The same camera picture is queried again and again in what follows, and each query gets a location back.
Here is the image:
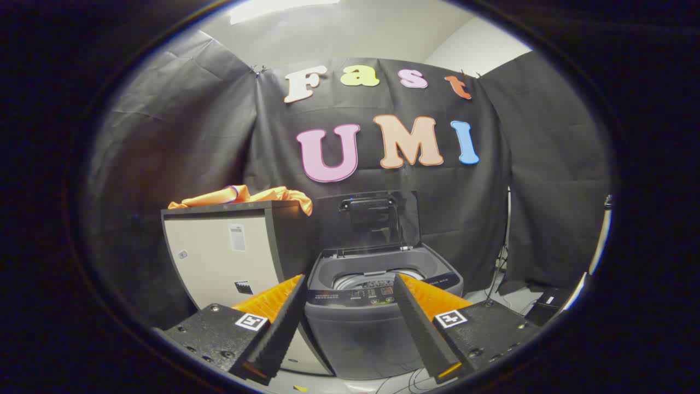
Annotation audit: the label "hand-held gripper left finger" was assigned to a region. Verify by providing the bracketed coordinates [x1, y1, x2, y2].
[155, 274, 308, 386]

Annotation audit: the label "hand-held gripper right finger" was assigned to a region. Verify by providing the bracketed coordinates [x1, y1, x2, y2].
[393, 273, 542, 384]

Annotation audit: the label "grey washing machine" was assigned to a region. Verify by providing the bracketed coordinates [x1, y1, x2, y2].
[304, 244, 464, 380]

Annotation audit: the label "orange garment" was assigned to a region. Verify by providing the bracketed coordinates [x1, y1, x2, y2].
[168, 184, 313, 216]

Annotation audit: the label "white cabinet with dark top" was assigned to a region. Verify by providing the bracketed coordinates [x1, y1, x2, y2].
[161, 200, 334, 377]

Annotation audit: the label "black box on floor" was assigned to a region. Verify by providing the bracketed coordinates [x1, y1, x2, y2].
[525, 287, 572, 326]

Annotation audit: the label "black backdrop cloth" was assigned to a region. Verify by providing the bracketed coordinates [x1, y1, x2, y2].
[82, 30, 613, 329]

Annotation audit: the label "black floor cables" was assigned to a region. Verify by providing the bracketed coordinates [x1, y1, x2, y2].
[375, 367, 441, 394]

